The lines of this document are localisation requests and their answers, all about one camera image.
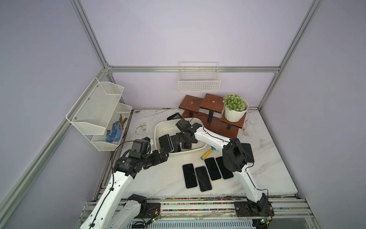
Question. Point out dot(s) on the pink case phone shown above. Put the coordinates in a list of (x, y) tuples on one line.
[(203, 179)]

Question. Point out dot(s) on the blue cloth in shelf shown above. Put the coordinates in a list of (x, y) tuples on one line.
[(115, 134)]

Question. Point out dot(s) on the blue yellow garden rake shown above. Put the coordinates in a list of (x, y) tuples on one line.
[(205, 155)]

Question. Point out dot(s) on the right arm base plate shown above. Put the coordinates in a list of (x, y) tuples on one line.
[(249, 209)]

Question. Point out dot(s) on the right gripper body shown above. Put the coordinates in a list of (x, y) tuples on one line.
[(183, 139)]

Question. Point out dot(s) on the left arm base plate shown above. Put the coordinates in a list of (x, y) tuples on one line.
[(148, 210)]

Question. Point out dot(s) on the light blue case phone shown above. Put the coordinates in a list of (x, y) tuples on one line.
[(213, 169)]

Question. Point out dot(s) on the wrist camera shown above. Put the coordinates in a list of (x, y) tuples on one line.
[(183, 125), (140, 147)]

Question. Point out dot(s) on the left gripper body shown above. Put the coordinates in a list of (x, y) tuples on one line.
[(154, 159)]

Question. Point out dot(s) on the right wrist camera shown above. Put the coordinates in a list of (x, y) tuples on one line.
[(183, 125)]

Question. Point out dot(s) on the white mesh two-tier shelf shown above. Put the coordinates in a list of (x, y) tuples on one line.
[(99, 107)]

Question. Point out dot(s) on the black plastic scoop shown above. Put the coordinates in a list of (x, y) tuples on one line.
[(174, 117)]

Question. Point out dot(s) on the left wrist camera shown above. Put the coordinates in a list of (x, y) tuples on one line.
[(140, 147)]

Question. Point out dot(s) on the white pot green plant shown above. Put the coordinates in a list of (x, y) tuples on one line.
[(235, 107)]

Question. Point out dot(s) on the clear case phone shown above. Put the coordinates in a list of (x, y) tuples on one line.
[(189, 176)]

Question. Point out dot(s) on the dark phone bottom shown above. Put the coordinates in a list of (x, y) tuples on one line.
[(248, 152)]

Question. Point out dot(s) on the white wire wall basket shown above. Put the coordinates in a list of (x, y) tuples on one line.
[(198, 77)]

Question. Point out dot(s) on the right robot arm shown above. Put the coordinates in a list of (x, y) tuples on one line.
[(235, 159)]

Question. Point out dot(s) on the brown wooden tiered stand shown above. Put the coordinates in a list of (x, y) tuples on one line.
[(211, 111)]

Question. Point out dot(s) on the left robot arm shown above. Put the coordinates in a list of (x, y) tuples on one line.
[(123, 174)]

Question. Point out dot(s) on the white case phone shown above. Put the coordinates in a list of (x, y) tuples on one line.
[(176, 144), (166, 144)]

